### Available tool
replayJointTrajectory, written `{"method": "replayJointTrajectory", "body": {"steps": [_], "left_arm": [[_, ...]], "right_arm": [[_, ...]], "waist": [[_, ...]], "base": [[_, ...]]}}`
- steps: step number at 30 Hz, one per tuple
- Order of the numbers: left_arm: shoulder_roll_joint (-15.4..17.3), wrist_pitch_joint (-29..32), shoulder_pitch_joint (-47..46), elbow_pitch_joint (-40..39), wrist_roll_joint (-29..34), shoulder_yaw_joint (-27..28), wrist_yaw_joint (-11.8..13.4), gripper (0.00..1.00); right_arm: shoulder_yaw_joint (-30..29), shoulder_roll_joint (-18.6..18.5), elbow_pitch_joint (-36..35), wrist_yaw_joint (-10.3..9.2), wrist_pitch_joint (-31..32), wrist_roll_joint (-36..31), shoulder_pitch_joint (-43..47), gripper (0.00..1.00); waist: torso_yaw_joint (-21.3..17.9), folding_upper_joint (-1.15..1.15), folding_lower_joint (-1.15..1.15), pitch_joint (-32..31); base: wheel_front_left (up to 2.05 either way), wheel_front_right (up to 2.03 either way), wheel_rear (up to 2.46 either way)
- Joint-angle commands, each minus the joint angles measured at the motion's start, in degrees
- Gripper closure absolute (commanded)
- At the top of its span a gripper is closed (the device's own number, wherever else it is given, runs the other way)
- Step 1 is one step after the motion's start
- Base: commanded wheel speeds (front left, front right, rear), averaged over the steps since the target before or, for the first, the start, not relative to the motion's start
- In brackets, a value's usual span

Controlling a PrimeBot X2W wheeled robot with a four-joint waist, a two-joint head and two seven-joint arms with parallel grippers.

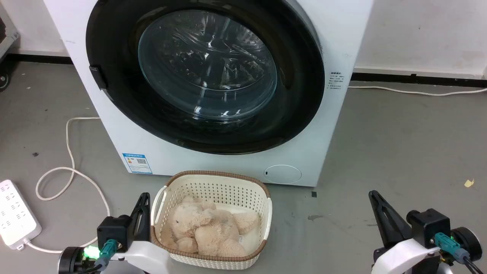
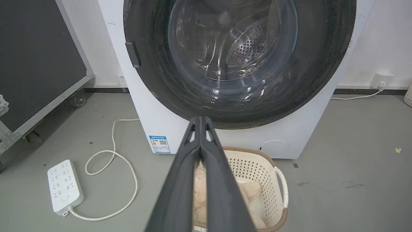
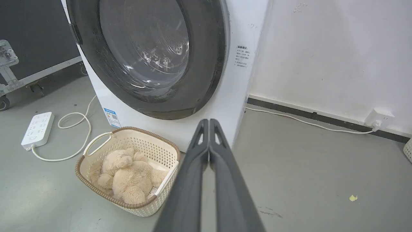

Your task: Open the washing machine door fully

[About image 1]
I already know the green-plug black cable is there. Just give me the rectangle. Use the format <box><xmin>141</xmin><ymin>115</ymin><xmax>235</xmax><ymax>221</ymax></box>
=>
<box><xmin>78</xmin><ymin>239</ymin><xmax>123</xmax><ymax>274</ymax></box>
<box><xmin>434</xmin><ymin>232</ymin><xmax>484</xmax><ymax>274</ymax></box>

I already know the round white filter hatch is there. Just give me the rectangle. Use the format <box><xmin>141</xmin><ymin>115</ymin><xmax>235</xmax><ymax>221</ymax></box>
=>
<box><xmin>264</xmin><ymin>165</ymin><xmax>302</xmax><ymax>185</ymax></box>

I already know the thin white floor cable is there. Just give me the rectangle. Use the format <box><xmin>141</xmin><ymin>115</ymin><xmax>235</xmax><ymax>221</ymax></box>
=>
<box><xmin>348</xmin><ymin>85</ymin><xmax>487</xmax><ymax>97</ymax></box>

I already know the right green-plug black cable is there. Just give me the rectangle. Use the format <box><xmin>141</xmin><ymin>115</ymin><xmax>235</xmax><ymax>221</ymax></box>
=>
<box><xmin>434</xmin><ymin>232</ymin><xmax>484</xmax><ymax>274</ymax></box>

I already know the beige teddy bear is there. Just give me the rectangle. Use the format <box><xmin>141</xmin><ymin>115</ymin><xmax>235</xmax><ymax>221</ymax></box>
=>
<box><xmin>160</xmin><ymin>196</ymin><xmax>259</xmax><ymax>258</ymax></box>

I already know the left green-plug black cable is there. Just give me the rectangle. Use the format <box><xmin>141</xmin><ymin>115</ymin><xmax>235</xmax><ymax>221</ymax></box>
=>
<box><xmin>78</xmin><ymin>239</ymin><xmax>123</xmax><ymax>274</ymax></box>

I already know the grey wheeled cart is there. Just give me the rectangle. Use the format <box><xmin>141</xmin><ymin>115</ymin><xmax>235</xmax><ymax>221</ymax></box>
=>
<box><xmin>0</xmin><ymin>3</ymin><xmax>21</xmax><ymax>92</ymax></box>

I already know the blue energy label sticker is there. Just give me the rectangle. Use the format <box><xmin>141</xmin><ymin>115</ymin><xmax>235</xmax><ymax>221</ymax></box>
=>
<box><xmin>122</xmin><ymin>153</ymin><xmax>153</xmax><ymax>175</ymax></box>

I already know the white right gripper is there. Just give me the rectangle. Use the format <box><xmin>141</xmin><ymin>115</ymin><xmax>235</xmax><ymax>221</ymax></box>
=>
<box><xmin>368</xmin><ymin>190</ymin><xmax>442</xmax><ymax>274</ymax></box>

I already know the round black glass washer door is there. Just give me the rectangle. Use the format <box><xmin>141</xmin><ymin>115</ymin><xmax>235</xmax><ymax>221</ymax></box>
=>
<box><xmin>86</xmin><ymin>0</ymin><xmax>326</xmax><ymax>155</ymax></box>

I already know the small text sticker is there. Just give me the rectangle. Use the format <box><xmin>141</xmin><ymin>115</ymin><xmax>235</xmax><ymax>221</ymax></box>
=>
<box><xmin>327</xmin><ymin>71</ymin><xmax>343</xmax><ymax>91</ymax></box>

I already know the white power strip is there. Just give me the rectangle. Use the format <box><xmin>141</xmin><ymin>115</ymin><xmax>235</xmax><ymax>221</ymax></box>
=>
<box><xmin>0</xmin><ymin>180</ymin><xmax>42</xmax><ymax>250</ymax></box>

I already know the white front-load washing machine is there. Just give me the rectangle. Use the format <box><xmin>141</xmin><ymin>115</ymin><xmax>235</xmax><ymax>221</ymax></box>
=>
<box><xmin>43</xmin><ymin>0</ymin><xmax>374</xmax><ymax>188</ymax></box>

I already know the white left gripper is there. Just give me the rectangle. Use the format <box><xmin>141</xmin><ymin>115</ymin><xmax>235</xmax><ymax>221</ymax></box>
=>
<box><xmin>108</xmin><ymin>193</ymin><xmax>174</xmax><ymax>274</ymax></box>

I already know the cream perforated laundry basket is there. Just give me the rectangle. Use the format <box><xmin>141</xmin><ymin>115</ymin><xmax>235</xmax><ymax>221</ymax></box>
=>
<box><xmin>151</xmin><ymin>170</ymin><xmax>273</xmax><ymax>271</ymax></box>

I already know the white looped power cable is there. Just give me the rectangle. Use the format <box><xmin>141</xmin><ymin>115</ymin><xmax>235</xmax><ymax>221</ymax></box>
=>
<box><xmin>24</xmin><ymin>116</ymin><xmax>111</xmax><ymax>254</ymax></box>

